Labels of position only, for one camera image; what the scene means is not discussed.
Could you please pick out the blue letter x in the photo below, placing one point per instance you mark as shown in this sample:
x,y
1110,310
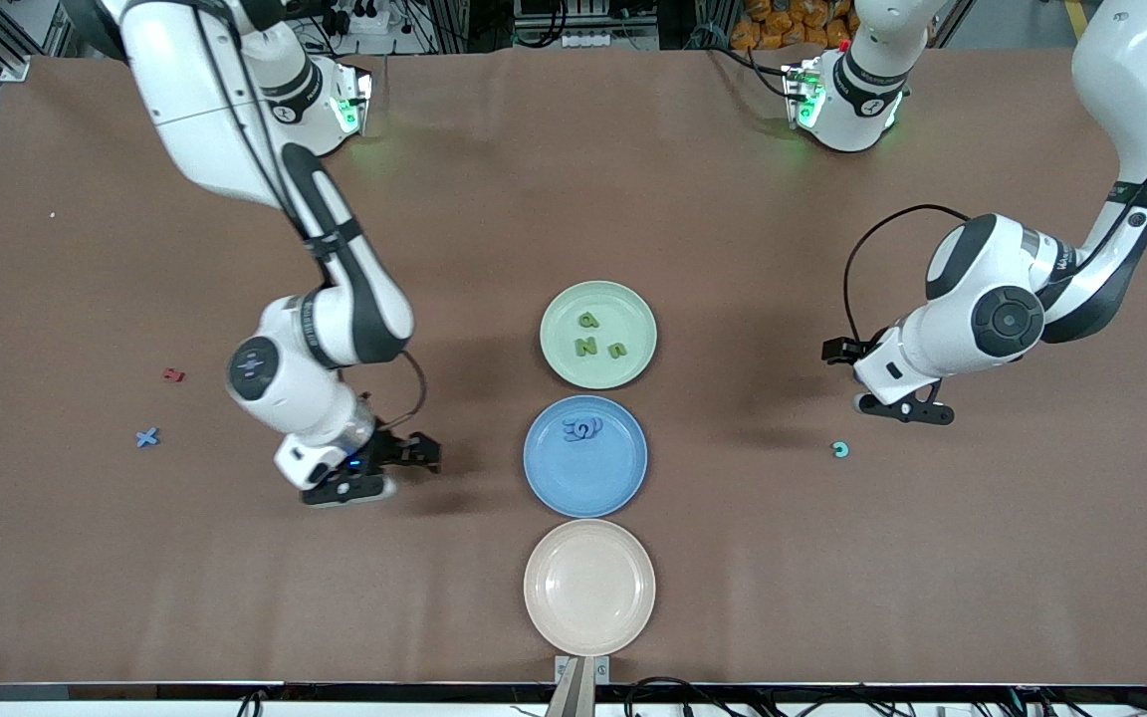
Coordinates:
x,y
146,436

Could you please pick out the blue lowercase letter a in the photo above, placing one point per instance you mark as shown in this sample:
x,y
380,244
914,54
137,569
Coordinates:
x,y
582,429

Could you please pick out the green capital letter N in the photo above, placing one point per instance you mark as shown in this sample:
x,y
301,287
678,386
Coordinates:
x,y
585,347

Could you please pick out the green lowercase letter b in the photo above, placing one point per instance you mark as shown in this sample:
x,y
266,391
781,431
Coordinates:
x,y
588,321

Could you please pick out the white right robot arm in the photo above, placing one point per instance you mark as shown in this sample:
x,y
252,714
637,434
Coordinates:
x,y
195,100

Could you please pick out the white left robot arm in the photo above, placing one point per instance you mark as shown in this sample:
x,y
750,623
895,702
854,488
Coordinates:
x,y
1141,70

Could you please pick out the cyan lowercase letter c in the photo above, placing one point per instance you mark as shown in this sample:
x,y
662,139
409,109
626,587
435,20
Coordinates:
x,y
835,450

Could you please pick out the blue plate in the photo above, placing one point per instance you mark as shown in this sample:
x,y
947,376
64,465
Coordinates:
x,y
585,478

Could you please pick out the beige plate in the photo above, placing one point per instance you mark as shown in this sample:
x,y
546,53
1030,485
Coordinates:
x,y
589,588

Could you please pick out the light green plate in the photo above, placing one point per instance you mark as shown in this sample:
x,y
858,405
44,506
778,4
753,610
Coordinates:
x,y
623,314

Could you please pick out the brown table cover sheet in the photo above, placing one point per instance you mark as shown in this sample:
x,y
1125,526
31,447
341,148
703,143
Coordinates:
x,y
693,597

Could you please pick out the orange packets pile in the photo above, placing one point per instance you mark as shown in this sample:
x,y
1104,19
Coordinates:
x,y
783,25

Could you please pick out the white power strip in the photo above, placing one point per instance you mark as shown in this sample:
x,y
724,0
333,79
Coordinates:
x,y
593,40
369,18

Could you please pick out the black table edge rail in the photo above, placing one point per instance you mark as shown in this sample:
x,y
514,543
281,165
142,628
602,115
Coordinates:
x,y
135,692

